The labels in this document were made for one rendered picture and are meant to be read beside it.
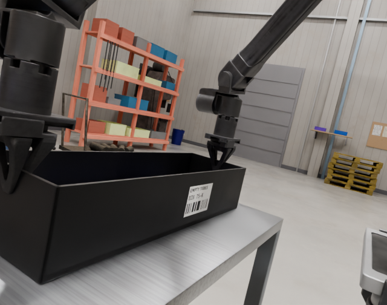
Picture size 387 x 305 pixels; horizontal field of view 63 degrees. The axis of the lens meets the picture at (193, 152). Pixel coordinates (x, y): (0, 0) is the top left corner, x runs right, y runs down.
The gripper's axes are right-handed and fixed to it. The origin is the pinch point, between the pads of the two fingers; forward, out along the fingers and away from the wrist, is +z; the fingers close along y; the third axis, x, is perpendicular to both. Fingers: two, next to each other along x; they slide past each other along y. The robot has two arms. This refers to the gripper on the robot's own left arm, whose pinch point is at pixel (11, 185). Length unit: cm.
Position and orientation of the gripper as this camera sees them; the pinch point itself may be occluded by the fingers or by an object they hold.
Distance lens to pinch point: 43.4
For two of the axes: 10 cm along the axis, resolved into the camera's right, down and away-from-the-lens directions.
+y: -5.0, -0.2, -8.7
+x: 8.4, 2.4, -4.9
